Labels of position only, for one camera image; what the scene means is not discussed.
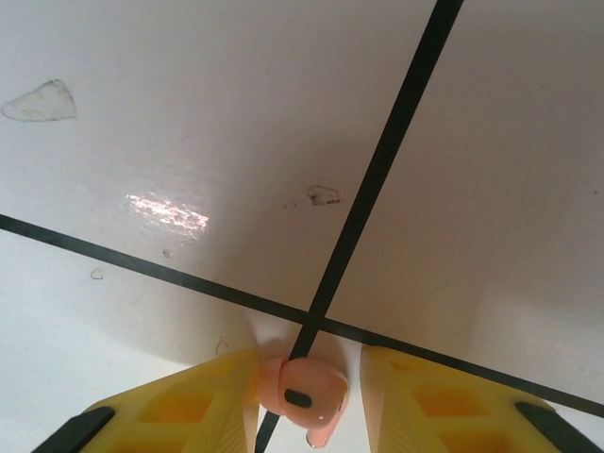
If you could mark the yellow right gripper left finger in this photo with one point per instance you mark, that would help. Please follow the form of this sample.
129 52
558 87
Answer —
156 415

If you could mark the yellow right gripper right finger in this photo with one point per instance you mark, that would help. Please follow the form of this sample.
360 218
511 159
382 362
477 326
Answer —
472 415

